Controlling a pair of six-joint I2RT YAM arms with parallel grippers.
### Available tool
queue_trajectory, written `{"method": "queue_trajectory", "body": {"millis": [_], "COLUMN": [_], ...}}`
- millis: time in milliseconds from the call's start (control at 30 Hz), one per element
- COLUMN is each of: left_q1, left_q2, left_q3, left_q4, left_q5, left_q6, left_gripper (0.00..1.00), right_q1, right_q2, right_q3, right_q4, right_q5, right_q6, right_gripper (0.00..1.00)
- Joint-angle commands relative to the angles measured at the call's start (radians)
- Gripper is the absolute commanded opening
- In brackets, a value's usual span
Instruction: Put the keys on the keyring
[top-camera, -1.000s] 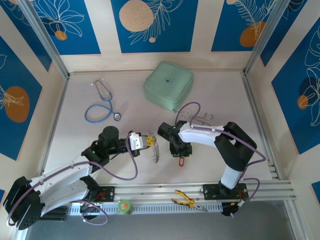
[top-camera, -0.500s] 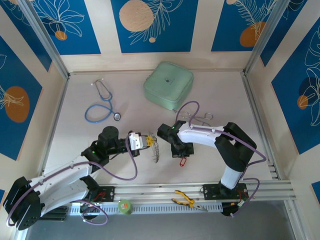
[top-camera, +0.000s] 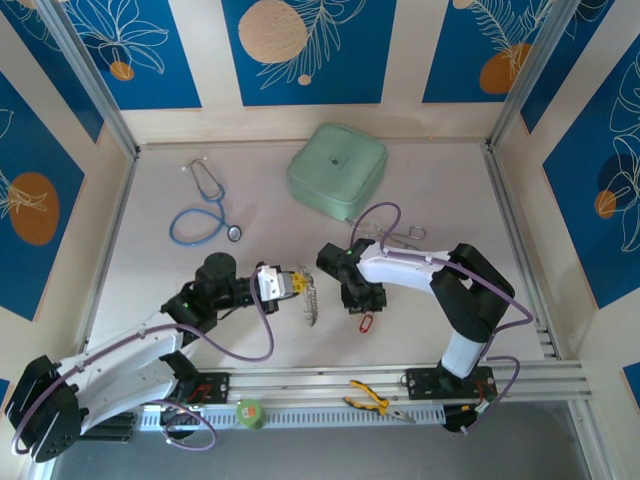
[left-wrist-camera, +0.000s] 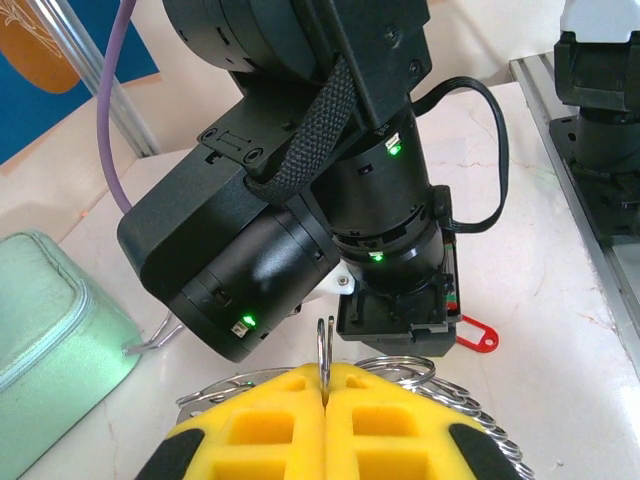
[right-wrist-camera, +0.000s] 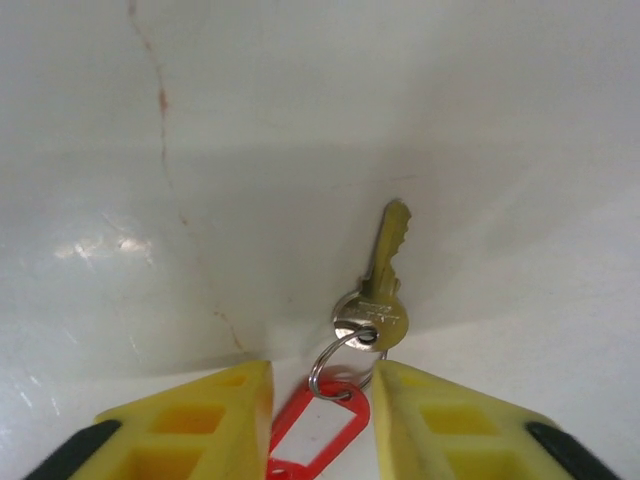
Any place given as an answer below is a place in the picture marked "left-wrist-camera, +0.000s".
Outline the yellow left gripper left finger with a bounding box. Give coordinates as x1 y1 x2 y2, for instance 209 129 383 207
133 362 327 480

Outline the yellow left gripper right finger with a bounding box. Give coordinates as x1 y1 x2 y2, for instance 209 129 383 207
324 362 525 480

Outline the metal keyring with key bunch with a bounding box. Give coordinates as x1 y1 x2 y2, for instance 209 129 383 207
175 313 537 480

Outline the key with red tag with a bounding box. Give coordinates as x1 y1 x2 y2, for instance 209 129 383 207
455 313 501 355

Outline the mint green zip pouch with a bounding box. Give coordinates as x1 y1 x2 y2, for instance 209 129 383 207
0 228 146 480

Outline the black braided cable sleeve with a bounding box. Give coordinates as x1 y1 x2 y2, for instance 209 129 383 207
243 53 357 207

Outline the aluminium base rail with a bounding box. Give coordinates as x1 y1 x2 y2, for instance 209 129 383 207
508 53 640 351

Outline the thin black cable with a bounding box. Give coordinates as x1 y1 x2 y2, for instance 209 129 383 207
413 74 511 235

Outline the aluminium frame post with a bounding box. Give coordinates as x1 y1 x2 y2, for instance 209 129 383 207
44 0 162 157

